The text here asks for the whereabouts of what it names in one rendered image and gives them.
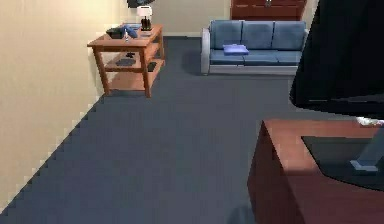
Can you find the blue three-seat sofa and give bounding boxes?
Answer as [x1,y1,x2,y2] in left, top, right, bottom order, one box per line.
[200,19,309,76]

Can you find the brown wooden shelf table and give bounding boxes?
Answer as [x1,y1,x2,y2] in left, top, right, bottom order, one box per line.
[87,23,166,99]

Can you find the reddish brown wooden cupboard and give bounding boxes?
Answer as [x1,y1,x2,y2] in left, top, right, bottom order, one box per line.
[229,0,308,22]

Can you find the blue cloth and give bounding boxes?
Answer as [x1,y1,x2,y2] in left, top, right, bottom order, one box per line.
[120,23,142,39]

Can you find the reddish brown television cabinet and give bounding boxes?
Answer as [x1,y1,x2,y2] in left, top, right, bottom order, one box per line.
[246,118,384,224]

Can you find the blue cushion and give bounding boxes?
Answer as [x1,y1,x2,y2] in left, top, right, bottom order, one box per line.
[222,43,250,56]

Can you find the dark flat object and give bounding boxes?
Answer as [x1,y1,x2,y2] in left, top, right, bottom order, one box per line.
[115,58,137,67]

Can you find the black flat box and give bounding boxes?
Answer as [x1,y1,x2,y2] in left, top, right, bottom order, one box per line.
[105,27,127,40]

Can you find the black television set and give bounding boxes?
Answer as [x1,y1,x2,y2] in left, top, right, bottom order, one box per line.
[289,0,384,192]

